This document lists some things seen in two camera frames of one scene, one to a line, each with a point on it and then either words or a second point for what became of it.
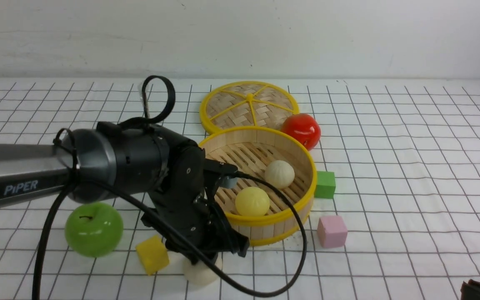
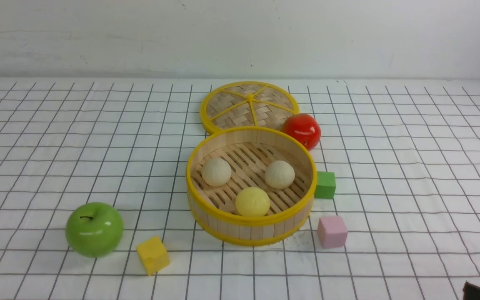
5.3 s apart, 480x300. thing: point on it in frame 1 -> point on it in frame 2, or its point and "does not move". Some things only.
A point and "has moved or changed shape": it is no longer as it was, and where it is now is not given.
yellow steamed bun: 252,201 does not move
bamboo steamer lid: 246,103 does not move
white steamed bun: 201,273 has moved or changed shape
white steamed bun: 279,174 does not move
